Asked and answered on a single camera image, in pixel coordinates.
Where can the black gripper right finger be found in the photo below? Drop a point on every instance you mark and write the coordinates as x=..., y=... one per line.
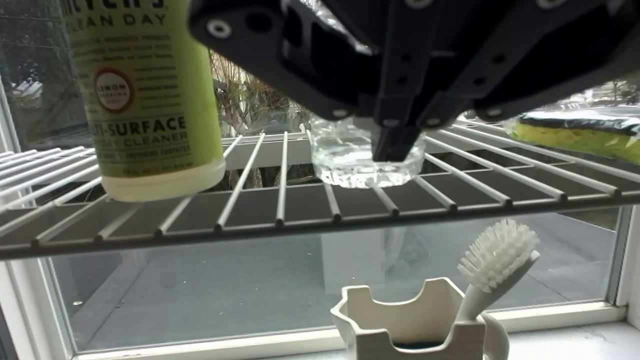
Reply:
x=441, y=59

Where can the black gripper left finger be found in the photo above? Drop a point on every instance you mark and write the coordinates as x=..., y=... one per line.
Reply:
x=292, y=49

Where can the clear plastic water bottle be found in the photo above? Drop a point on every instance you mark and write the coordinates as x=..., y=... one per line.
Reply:
x=342, y=156

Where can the green cleaner spray bottle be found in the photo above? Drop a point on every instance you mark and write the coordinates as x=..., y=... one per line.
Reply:
x=148, y=97

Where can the yellow green sponge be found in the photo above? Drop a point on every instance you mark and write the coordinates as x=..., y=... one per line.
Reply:
x=604, y=132

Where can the white dish brush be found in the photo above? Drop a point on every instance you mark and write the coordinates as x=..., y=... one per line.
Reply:
x=495, y=263

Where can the white wire shelf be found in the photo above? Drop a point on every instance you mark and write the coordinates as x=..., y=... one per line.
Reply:
x=52, y=201

